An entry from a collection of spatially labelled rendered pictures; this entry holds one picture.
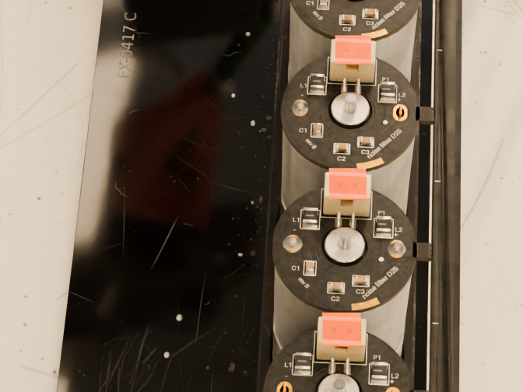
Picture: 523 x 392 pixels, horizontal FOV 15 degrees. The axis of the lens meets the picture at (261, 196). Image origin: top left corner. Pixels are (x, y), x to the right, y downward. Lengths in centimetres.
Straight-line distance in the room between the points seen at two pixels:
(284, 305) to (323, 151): 3
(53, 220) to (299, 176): 8
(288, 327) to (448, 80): 5
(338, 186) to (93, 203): 8
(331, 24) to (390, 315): 6
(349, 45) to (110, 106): 8
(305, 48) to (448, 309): 7
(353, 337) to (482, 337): 8
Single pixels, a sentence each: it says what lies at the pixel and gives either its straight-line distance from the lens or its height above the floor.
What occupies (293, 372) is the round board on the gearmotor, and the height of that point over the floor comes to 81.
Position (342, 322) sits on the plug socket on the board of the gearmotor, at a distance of 33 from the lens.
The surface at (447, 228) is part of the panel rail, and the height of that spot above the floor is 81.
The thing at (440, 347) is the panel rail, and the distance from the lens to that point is 34.
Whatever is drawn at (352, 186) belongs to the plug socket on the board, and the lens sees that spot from 34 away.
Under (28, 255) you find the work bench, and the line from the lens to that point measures 42.
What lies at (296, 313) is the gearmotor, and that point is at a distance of 35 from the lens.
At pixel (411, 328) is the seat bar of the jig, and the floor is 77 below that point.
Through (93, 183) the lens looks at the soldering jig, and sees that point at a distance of 41.
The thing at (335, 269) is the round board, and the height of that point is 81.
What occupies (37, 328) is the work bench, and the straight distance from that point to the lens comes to 41.
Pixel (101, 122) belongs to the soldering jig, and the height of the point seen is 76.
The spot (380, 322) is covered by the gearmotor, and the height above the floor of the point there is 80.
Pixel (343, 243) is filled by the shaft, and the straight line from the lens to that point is 34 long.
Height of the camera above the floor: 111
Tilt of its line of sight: 60 degrees down
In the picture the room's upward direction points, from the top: straight up
